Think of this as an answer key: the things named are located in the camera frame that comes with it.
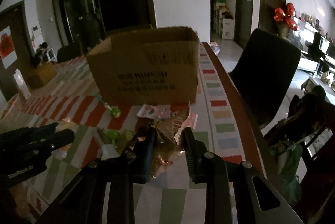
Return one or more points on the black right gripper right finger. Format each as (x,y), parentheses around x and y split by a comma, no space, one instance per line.
(203,166)

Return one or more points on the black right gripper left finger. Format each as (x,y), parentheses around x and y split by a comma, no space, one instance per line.
(139,155)

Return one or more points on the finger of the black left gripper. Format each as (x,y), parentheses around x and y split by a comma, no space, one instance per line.
(37,132)
(58,143)

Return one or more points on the dark biscuit packet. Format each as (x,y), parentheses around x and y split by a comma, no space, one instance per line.
(169,147)

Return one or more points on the pink snack packet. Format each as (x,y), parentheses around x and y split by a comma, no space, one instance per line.
(154,112)

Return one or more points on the green lollipop with stick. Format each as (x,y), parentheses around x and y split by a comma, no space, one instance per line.
(115,112)

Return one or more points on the colourful striped tablecloth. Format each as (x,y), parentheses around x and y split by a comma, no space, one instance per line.
(172,197)

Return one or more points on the brown cardboard box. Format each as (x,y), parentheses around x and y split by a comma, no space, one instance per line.
(148,66)

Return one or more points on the black chair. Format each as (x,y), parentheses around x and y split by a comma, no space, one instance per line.
(263,74)

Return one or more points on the red bow balloon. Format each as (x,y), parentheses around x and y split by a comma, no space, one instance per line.
(286,16)

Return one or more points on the red and white wall picture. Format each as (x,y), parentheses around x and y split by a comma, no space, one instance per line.
(7,49)

